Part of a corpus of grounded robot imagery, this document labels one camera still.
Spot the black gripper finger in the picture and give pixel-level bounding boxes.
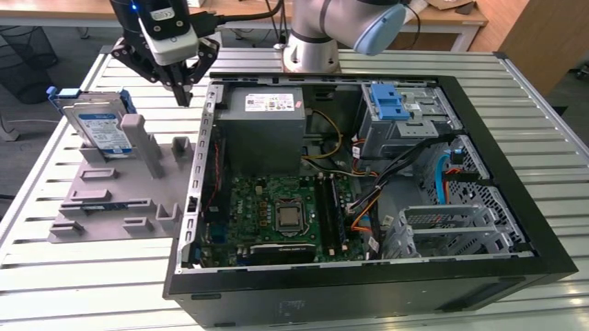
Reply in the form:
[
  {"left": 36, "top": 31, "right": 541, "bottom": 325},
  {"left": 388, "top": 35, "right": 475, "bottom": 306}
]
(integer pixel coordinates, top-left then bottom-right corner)
[
  {"left": 109, "top": 38, "right": 184, "bottom": 106},
  {"left": 181, "top": 38, "right": 222, "bottom": 106}
]

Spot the hard disk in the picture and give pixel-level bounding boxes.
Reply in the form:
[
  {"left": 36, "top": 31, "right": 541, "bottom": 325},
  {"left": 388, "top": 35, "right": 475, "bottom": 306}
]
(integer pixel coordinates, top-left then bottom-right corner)
[{"left": 47, "top": 88, "right": 139, "bottom": 161}]

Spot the blue data wire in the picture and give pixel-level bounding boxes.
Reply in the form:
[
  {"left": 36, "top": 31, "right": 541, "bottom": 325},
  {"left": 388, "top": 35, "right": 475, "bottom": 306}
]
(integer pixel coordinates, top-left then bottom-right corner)
[{"left": 434, "top": 148, "right": 465, "bottom": 208}]

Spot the metal disk bay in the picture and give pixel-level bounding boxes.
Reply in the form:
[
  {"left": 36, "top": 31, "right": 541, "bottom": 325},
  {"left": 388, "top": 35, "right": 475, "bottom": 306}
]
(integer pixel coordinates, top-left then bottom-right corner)
[{"left": 383, "top": 205, "right": 525, "bottom": 259}]

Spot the black mesh waste bin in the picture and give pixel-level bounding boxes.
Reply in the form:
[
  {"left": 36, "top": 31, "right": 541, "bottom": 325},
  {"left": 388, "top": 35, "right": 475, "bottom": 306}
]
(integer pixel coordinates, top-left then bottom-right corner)
[{"left": 0, "top": 26, "right": 60, "bottom": 104}]

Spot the grey power supply unit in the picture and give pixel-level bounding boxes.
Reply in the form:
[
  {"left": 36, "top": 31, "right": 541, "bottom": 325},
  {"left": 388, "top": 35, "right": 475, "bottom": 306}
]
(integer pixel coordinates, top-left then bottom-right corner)
[{"left": 215, "top": 86, "right": 307, "bottom": 177}]

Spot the grey metal stand foot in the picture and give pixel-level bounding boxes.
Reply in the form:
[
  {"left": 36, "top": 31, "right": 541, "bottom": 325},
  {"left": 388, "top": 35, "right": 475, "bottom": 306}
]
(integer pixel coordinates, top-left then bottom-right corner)
[{"left": 0, "top": 103, "right": 23, "bottom": 142}]

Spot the blue plastic drive latch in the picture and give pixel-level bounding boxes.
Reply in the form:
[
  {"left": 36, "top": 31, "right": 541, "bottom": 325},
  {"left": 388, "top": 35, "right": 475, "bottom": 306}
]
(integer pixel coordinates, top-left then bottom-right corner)
[{"left": 368, "top": 83, "right": 411, "bottom": 121}]

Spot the green motherboard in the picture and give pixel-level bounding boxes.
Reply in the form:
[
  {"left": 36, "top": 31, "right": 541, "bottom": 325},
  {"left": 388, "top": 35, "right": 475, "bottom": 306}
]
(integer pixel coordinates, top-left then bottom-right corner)
[{"left": 192, "top": 174, "right": 368, "bottom": 268}]

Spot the CPU socket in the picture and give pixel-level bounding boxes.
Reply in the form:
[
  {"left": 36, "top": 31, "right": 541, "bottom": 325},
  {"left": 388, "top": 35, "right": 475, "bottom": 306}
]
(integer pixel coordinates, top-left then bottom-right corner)
[{"left": 274, "top": 196, "right": 310, "bottom": 237}]

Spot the grey plastic parts rack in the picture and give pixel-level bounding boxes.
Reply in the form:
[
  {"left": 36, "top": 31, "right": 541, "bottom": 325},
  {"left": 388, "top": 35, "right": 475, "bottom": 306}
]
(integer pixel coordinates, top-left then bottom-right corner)
[{"left": 48, "top": 115, "right": 197, "bottom": 245}]

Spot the metal optical drive cage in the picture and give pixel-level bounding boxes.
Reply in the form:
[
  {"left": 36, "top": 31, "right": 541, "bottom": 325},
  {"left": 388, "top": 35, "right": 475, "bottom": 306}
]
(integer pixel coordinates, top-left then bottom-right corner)
[{"left": 358, "top": 82, "right": 461, "bottom": 161}]

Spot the silver CPU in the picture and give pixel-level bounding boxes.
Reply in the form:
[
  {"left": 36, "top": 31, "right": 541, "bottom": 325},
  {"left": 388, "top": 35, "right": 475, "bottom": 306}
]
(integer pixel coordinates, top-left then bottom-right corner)
[{"left": 279, "top": 205, "right": 304, "bottom": 228}]

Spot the brown cardboard piece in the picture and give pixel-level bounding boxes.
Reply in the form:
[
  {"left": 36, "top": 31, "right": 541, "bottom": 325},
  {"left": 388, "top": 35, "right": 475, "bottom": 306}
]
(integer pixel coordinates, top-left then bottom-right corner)
[{"left": 425, "top": 0, "right": 475, "bottom": 14}]

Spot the long black RAM module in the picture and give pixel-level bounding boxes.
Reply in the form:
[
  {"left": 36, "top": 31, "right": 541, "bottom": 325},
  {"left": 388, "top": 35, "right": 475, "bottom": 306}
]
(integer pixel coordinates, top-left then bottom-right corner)
[{"left": 328, "top": 174, "right": 351, "bottom": 254}]

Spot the black graphics card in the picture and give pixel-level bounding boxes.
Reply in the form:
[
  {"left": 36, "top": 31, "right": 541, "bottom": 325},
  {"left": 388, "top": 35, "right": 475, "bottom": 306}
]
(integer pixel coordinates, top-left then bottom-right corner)
[{"left": 247, "top": 243, "right": 318, "bottom": 266}]

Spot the wooden cabinet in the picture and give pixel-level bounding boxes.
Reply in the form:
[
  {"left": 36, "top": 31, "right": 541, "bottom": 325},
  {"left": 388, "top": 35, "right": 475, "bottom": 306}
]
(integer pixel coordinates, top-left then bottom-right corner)
[{"left": 469, "top": 0, "right": 589, "bottom": 101}]

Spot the black PC case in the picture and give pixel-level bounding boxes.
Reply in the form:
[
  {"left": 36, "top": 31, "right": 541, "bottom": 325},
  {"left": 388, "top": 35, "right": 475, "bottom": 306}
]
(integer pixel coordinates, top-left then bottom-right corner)
[{"left": 163, "top": 71, "right": 579, "bottom": 328}]

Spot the black chair base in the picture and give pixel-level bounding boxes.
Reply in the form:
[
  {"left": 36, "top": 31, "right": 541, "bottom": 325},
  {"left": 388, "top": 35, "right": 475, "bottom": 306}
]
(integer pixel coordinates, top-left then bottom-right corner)
[{"left": 567, "top": 60, "right": 589, "bottom": 82}]

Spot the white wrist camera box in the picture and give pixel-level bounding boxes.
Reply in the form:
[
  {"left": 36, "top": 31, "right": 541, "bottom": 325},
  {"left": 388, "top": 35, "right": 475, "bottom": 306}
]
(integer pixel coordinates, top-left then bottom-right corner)
[{"left": 137, "top": 0, "right": 200, "bottom": 66}]

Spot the black camera cable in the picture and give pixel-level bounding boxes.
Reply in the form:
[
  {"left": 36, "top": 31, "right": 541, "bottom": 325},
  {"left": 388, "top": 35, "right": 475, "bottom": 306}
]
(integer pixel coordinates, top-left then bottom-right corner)
[{"left": 188, "top": 0, "right": 286, "bottom": 37}]

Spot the wooden desk white frame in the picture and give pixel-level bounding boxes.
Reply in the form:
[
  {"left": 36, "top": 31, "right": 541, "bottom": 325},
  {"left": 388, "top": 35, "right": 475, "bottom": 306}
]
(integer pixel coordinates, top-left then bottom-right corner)
[
  {"left": 0, "top": 0, "right": 224, "bottom": 49},
  {"left": 208, "top": 0, "right": 489, "bottom": 52}
]

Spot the yellow wire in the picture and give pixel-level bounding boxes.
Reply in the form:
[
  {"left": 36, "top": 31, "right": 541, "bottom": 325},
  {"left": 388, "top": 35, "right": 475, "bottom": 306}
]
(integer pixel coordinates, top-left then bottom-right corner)
[{"left": 300, "top": 108, "right": 344, "bottom": 161}]

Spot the black cable bundle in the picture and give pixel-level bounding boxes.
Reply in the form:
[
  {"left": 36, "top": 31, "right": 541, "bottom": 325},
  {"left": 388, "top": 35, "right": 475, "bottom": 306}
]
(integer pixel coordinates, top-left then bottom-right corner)
[{"left": 344, "top": 132, "right": 461, "bottom": 214}]

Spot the orange wire bundle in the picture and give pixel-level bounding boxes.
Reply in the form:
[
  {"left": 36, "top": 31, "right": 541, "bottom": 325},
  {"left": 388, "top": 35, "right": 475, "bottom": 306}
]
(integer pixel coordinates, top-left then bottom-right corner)
[{"left": 348, "top": 201, "right": 386, "bottom": 237}]

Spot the coloured disk power wire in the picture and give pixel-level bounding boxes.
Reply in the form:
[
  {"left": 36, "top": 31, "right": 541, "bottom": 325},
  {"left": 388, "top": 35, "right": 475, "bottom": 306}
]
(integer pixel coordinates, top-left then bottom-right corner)
[{"left": 443, "top": 167, "right": 491, "bottom": 185}]

